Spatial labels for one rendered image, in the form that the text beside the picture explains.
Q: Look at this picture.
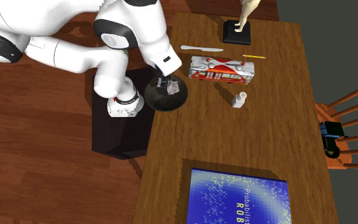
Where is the brown wooden table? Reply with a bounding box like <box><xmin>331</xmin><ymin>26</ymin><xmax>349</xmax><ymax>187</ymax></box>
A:
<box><xmin>132</xmin><ymin>11</ymin><xmax>340</xmax><ymax>224</ymax></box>

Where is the grey crumpled lump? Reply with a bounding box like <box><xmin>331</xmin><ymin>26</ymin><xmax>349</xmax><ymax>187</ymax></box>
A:
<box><xmin>166</xmin><ymin>80</ymin><xmax>181</xmax><ymax>95</ymax></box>

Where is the black round bowl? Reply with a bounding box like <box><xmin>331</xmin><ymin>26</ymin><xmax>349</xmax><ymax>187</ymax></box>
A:
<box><xmin>143</xmin><ymin>72</ymin><xmax>189</xmax><ymax>113</ymax></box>

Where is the white plastic knife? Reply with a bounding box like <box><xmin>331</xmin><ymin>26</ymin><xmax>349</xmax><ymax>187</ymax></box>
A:
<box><xmin>179</xmin><ymin>44</ymin><xmax>224</xmax><ymax>53</ymax></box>

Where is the yellow pencil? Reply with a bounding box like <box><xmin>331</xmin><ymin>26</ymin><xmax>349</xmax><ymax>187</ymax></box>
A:
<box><xmin>239</xmin><ymin>53</ymin><xmax>267</xmax><ymax>60</ymax></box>

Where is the beige figure on black base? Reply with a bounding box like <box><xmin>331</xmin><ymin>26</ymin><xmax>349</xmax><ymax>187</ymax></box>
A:
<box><xmin>222</xmin><ymin>0</ymin><xmax>262</xmax><ymax>46</ymax></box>

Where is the dark robot stand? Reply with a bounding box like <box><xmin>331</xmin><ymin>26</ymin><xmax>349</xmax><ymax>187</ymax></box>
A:
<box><xmin>91</xmin><ymin>67</ymin><xmax>157</xmax><ymax>161</ymax></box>

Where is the blue book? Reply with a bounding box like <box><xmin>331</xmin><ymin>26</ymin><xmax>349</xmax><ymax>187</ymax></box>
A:
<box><xmin>186</xmin><ymin>167</ymin><xmax>293</xmax><ymax>224</ymax></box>

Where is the small white bottle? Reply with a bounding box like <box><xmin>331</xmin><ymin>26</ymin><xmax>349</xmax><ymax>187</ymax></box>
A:
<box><xmin>231</xmin><ymin>91</ymin><xmax>249</xmax><ymax>109</ymax></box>

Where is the orange wooden chair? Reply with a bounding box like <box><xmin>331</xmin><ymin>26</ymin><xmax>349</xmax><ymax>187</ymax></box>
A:
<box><xmin>314</xmin><ymin>78</ymin><xmax>358</xmax><ymax>171</ymax></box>

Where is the black toy vehicle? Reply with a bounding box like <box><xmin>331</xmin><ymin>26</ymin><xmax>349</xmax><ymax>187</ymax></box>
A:
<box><xmin>319</xmin><ymin>121</ymin><xmax>348</xmax><ymax>159</ymax></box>

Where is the red and white toy bus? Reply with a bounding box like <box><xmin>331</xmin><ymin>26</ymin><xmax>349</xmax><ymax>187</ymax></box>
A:
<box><xmin>188</xmin><ymin>56</ymin><xmax>256</xmax><ymax>85</ymax></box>

